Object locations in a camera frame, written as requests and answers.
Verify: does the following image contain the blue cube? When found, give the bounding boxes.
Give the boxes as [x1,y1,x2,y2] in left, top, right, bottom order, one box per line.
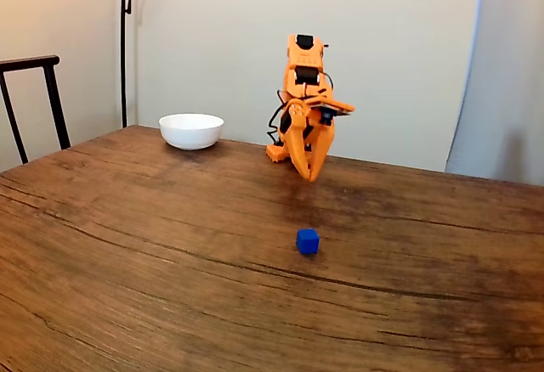
[295,228,320,256]

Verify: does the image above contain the white bowl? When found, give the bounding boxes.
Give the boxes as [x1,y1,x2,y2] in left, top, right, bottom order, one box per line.
[158,112,225,151]

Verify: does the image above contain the white curtain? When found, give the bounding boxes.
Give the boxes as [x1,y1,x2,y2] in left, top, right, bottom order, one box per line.
[445,0,544,187]

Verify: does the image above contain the black floor lamp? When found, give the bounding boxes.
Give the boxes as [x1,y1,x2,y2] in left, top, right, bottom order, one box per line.
[119,0,190,129]

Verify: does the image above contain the black wooden chair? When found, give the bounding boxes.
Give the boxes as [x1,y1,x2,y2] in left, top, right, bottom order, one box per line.
[0,54,72,166]

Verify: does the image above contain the gripper camera on orange mount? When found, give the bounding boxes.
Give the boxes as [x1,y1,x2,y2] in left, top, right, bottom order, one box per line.
[309,98,356,127]

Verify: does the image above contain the black cable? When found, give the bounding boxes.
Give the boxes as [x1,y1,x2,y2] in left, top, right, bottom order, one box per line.
[266,89,290,145]

